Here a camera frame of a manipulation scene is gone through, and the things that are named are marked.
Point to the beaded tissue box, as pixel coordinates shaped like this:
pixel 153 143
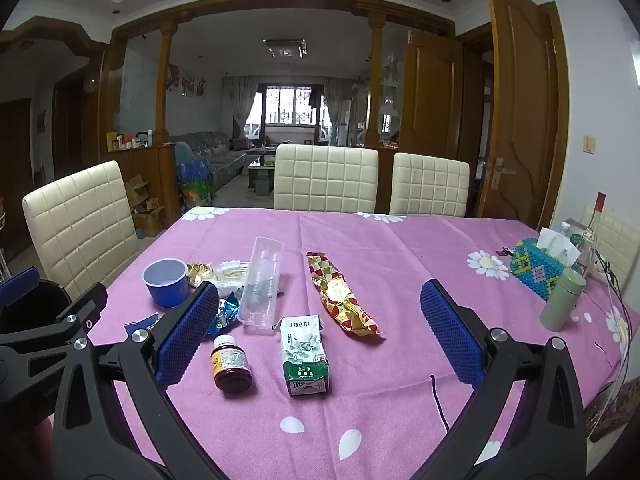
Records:
pixel 537 272

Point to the small gold snack wrapper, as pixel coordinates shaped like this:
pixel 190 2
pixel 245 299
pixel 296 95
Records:
pixel 200 272

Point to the cream quilted chair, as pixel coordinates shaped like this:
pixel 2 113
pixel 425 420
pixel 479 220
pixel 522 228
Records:
pixel 80 225
pixel 325 177
pixel 430 185
pixel 617 240

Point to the group of small bottles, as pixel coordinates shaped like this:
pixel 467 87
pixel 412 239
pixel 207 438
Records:
pixel 125 141

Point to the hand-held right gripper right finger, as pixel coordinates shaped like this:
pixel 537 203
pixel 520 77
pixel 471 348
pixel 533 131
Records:
pixel 452 335

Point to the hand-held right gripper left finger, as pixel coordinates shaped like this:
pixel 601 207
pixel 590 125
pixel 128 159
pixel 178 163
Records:
pixel 185 335

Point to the white facial tissue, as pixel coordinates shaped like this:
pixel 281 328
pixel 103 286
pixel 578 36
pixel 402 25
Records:
pixel 555 245

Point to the blue foil wrapper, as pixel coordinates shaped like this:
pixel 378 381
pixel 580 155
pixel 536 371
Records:
pixel 227 312

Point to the crumpled white tissue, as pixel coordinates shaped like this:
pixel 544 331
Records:
pixel 227 288

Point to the colourful printed bag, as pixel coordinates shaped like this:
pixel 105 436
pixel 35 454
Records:
pixel 196 185

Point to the blue paper scrap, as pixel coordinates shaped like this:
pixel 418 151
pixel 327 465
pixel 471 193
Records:
pixel 142 325

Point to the blue plastic cup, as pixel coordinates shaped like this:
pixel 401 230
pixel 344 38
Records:
pixel 167 292

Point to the clear glass bottle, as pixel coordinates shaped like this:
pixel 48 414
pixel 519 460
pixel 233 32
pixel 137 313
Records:
pixel 587 250

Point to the wooden cabinet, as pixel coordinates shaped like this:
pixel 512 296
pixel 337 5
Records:
pixel 150 165

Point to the small dark object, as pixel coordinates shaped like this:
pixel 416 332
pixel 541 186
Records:
pixel 505 252

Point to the pale curtain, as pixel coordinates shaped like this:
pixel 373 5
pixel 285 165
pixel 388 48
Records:
pixel 240 105
pixel 331 105

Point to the white standing air conditioner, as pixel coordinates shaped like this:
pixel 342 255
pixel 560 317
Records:
pixel 345 122

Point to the beige light switch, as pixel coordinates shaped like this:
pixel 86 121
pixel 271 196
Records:
pixel 589 144

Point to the barred window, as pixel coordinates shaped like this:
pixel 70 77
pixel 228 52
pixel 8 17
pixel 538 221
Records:
pixel 287 105

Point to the green thermos flask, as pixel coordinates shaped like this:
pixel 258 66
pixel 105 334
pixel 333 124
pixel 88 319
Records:
pixel 562 300

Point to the pink wall pictures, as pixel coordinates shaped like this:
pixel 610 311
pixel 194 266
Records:
pixel 187 82

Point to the cardboard box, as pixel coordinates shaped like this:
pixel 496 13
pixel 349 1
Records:
pixel 136 190
pixel 149 222

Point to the pink floral tablecloth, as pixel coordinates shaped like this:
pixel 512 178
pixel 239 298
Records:
pixel 400 260

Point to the ceiling light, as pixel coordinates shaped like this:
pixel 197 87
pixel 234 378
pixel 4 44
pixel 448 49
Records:
pixel 284 48

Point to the white round cap red label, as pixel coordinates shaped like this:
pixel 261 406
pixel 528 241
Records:
pixel 232 367

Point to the grey sofa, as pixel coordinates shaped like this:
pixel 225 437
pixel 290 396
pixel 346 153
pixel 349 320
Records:
pixel 215 155

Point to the green white carton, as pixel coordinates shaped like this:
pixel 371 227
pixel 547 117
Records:
pixel 302 355

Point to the dark coffee table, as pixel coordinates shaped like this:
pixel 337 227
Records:
pixel 262 175

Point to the gold red checkered wrapper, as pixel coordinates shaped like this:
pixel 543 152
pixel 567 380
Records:
pixel 340 300

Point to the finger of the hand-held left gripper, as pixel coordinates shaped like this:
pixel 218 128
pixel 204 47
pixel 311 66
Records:
pixel 82 310
pixel 17 287

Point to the large wooden door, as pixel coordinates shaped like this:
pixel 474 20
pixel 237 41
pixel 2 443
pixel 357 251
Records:
pixel 520 110

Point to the clear plastic lid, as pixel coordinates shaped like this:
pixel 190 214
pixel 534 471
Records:
pixel 232 271

